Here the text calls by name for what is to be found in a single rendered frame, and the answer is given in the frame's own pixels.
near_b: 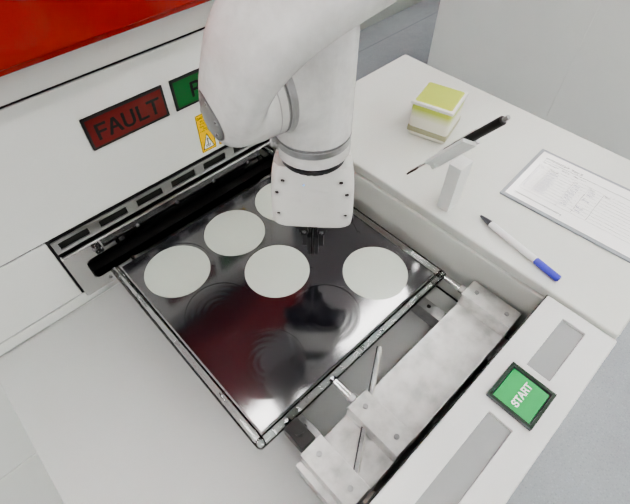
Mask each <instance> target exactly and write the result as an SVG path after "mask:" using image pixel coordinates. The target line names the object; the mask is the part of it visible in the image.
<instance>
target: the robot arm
mask: <svg viewBox="0 0 630 504"><path fill-rule="evenodd" d="M396 1H397V0H215V2H214V4H213V6H212V8H211V10H210V13H209V16H208V19H207V23H206V26H205V29H204V34H203V39H202V46H201V53H200V63H199V76H198V94H199V103H200V112H201V114H202V116H203V119H204V121H205V123H206V125H207V128H208V130H209V131H210V132H211V133H212V135H213V136H214V137H215V138H216V139H217V140H218V141H219V142H221V143H222V144H224V145H226V146H229V147H235V148H242V147H248V146H252V145H255V144H258V143H261V142H264V141H266V140H269V139H270V145H271V147H276V151H275V154H274V157H273V163H272V172H271V197H272V214H273V219H274V221H275V222H277V223H279V224H281V225H286V226H294V227H296V228H297V229H298V230H299V233H300V234H301V235H302V245H305V246H307V254H312V248H313V254H315V255H318V249H319V246H323V245H324V236H325V235H326V231H328V230H330V229H331V228H341V227H346V226H348V225H349V224H350V223H352V222H353V218H354V214H353V204H354V168H353V161H352V155H351V151H350V147H351V135H352V121H353V109H354V97H355V84H356V72H357V60H358V48H359V35H360V24H361V23H363V22H364V21H366V20H367V19H369V18H370V17H372V16H374V15H375V14H377V13H379V12H380V11H382V10H383V9H385V8H386V7H388V6H390V5H391V4H393V3H394V2H396ZM313 227H314V234H313Z"/></svg>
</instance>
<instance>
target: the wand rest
mask: <svg viewBox="0 0 630 504"><path fill-rule="evenodd" d="M477 129H479V128H476V129H474V130H472V131H471V132H469V133H467V134H466V135H468V134H470V133H472V132H473V131H475V130H477ZM466 135H464V136H466ZM464 136H462V137H461V138H462V139H461V138H459V139H461V140H459V139H457V140H459V141H457V142H455V141H454V142H455V143H454V144H452V143H453V142H452V143H451V144H452V145H450V144H449V145H450V146H449V145H447V146H449V147H447V146H446V147H447V148H445V147H444V148H445V149H444V148H442V149H441V150H439V151H438V153H437V154H435V155H434V156H432V157H430V158H428V159H427V160H425V164H427V165H430V167H431V169H432V170H433V169H435V168H436V167H437V168H438V167H439V166H441V165H443V164H445V163H447V162H449V161H450V160H452V159H454V158H456V157H458V156H459V157H458V158H457V159H455V160H454V161H453V162H451V163H450V164H449V167H448V171H447V174H446V177H445V180H444V184H443V187H442V190H441V193H440V197H439V200H438V203H437V206H438V207H439V208H441V209H442V210H444V211H445V212H448V211H450V210H451V209H452V208H453V207H454V206H455V205H457V204H458V202H459V199H460V197H461V194H462V191H463V188H464V185H465V183H466V180H467V177H468V174H469V171H470V169H471V166H472V163H473V161H472V160H470V159H468V158H467V157H465V156H463V155H461V154H463V153H465V152H467V151H469V150H470V149H472V148H474V147H476V145H478V144H480V139H478V140H476V141H474V142H473V141H470V140H468V139H465V138H463V137H464ZM443 149H444V150H443Z"/></svg>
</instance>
